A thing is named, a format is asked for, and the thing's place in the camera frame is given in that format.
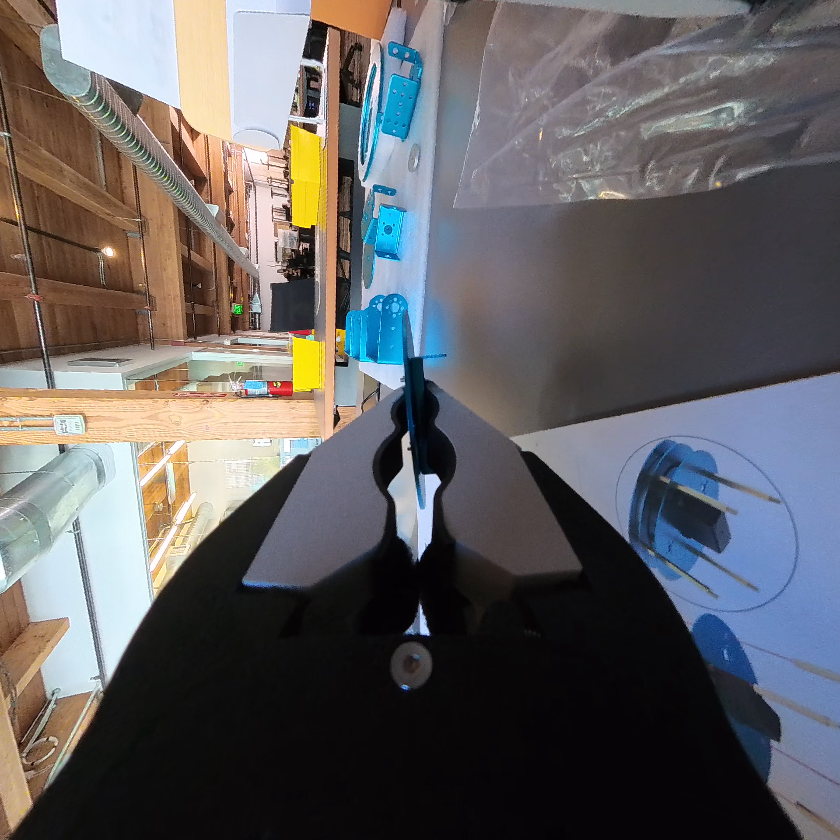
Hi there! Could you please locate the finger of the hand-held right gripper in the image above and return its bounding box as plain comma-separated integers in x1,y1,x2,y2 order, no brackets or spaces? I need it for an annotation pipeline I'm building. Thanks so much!
502,0,752,18

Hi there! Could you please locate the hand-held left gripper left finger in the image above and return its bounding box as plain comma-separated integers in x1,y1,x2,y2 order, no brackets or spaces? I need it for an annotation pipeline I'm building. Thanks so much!
241,388,403,590

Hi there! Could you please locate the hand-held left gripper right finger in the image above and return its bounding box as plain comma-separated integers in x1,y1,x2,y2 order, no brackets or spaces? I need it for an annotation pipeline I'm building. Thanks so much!
425,382,584,606

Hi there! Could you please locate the clear plastic bag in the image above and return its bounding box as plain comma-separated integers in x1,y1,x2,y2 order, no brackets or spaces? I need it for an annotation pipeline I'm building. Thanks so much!
453,0,840,211

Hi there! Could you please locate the teal round metal disc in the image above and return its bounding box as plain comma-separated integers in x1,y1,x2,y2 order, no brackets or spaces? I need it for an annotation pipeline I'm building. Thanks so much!
402,311,439,508

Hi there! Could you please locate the yellow panel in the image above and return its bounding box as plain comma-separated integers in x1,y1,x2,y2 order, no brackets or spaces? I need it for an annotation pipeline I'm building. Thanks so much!
292,336,324,392
289,125,327,231

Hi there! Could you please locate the white assembly guide sheet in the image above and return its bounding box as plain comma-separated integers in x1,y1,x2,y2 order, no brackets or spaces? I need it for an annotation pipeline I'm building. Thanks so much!
512,373,840,840

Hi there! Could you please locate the wooden beam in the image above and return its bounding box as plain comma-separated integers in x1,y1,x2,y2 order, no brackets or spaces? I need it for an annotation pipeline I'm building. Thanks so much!
0,387,322,447

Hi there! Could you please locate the black monitor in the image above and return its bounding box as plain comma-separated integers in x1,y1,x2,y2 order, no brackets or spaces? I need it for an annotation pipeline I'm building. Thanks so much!
269,279,317,332

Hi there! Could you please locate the orange cardboard box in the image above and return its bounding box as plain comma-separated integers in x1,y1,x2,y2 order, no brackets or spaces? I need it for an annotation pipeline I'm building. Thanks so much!
311,0,395,40

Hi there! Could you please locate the white foam pad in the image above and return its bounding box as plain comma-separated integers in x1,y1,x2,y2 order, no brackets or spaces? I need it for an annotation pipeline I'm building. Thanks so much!
357,0,460,408

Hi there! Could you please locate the beige hanging panel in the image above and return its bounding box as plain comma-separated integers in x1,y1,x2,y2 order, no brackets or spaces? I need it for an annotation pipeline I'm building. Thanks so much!
174,0,234,142

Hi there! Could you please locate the white hanging panel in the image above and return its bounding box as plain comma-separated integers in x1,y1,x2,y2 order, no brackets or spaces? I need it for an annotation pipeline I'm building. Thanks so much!
56,0,181,109

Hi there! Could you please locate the long blue perforated bracket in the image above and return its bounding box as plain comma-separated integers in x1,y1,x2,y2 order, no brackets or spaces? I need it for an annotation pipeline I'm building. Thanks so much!
382,41,424,142

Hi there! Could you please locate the large silver duct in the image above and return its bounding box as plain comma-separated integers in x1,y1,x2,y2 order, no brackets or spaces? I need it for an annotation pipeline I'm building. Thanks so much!
0,446,116,585

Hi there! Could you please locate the spiral metal duct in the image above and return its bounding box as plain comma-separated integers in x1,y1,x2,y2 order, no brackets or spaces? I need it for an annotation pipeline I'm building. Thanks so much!
39,26,260,280

